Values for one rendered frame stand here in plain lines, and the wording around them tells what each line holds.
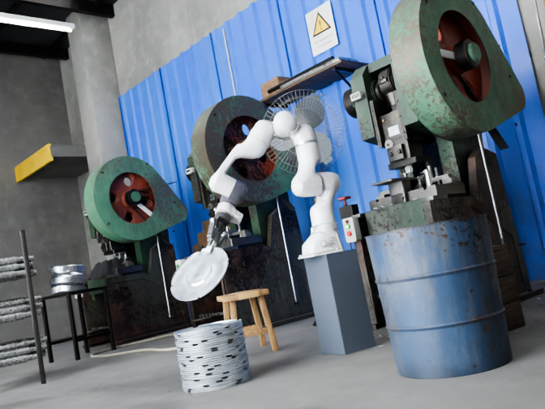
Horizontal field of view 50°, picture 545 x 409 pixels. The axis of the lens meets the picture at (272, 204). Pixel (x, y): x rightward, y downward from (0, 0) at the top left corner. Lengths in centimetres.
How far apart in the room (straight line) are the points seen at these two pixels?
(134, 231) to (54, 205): 376
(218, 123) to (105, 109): 405
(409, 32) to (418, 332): 159
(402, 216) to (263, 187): 146
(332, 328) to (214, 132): 198
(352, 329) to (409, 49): 136
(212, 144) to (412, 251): 251
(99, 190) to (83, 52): 316
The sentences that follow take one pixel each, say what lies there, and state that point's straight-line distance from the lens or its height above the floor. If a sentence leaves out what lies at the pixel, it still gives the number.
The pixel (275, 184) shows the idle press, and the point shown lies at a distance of 445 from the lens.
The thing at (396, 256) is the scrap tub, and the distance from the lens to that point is 195.
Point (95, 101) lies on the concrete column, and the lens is 814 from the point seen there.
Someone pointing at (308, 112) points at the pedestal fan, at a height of 142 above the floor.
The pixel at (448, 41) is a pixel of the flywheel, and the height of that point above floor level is 144.
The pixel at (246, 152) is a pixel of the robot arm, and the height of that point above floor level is 99.
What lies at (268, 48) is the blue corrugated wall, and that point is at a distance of 595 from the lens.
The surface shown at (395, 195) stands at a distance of 330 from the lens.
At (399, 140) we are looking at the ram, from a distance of 340.
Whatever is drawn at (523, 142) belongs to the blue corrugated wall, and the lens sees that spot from 434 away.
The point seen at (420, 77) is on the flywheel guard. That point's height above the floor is 120.
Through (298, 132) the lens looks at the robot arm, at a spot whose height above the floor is 104.
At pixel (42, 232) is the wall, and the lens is 918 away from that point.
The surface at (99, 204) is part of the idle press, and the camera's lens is 556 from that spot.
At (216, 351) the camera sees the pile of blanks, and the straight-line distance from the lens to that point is 243.
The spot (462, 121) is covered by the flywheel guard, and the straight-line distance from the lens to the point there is 308.
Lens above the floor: 43
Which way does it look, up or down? 6 degrees up
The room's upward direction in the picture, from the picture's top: 11 degrees counter-clockwise
